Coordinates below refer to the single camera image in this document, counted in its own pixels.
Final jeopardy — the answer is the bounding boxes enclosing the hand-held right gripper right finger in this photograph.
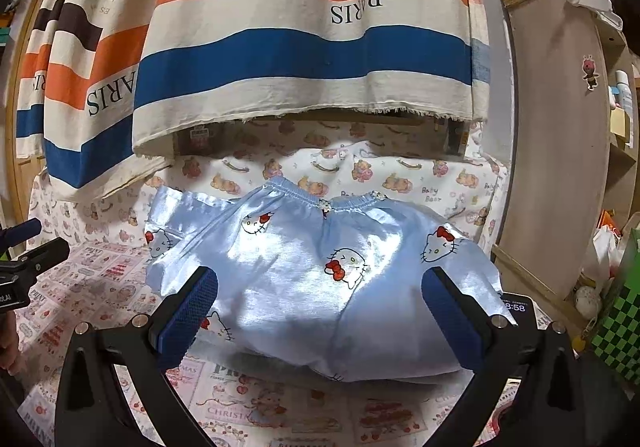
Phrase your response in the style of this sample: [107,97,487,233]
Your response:
[421,266,583,447]

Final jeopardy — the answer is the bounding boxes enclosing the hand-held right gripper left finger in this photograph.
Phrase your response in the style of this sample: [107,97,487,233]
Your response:
[54,266,219,447]

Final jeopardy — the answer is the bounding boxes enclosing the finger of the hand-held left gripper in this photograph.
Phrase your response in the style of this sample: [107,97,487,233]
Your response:
[0,236,71,280]
[0,218,44,249]

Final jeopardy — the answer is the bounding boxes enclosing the blue satin cat-print pants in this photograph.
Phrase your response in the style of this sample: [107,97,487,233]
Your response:
[144,176,519,384]

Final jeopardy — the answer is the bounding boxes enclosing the person's left hand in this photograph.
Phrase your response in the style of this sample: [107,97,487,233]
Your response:
[0,314,27,376]

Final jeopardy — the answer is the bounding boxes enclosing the black smartphone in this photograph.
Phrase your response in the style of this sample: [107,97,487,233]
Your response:
[499,291,540,329]

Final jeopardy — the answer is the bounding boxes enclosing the pink printed bed sheet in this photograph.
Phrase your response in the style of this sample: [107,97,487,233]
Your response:
[19,236,543,447]

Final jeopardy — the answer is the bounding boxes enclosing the white ball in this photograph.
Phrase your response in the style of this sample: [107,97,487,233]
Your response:
[574,286,602,319]

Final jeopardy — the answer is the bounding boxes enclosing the teddy bear print cloth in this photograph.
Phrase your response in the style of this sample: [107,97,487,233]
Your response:
[29,120,512,250]

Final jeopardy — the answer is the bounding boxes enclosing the green checkered box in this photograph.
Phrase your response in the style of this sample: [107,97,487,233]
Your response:
[586,226,640,385]

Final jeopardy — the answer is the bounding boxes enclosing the white plastic bag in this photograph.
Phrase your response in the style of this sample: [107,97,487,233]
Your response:
[591,226,626,280]

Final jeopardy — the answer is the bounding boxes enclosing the wooden cabinet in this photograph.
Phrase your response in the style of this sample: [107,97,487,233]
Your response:
[491,0,640,324]

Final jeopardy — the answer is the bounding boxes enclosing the cartoon sticker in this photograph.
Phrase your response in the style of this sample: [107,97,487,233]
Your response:
[581,54,602,91]

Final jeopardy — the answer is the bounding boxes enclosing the striped hanging cloth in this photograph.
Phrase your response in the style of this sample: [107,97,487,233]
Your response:
[14,0,493,191]

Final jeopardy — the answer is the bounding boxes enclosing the white bottle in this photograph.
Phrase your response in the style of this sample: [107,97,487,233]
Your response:
[613,69,635,112]

